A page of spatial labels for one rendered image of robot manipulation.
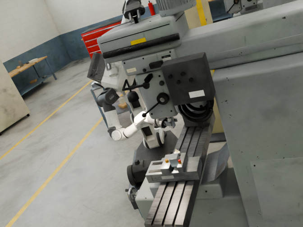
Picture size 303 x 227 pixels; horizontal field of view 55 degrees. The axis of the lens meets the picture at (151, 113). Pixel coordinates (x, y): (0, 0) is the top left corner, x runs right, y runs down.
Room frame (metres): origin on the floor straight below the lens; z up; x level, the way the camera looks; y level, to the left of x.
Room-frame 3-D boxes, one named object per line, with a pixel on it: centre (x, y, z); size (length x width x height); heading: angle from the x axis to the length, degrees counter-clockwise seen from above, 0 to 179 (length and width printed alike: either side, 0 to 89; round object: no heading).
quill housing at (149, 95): (1.71, -0.10, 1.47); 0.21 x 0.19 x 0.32; 153
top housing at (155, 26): (1.71, -0.11, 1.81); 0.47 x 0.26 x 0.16; 63
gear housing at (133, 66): (1.70, -0.14, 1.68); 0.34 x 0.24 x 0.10; 63
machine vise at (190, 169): (1.60, -0.01, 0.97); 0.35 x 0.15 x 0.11; 65
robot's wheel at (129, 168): (2.39, 0.38, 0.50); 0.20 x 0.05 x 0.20; 169
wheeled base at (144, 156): (2.58, 0.07, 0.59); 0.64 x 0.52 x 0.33; 169
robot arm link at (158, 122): (1.79, -0.04, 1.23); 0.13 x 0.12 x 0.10; 128
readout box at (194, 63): (1.28, -0.21, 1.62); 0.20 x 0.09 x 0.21; 63
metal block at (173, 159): (1.59, -0.04, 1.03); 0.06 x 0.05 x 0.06; 155
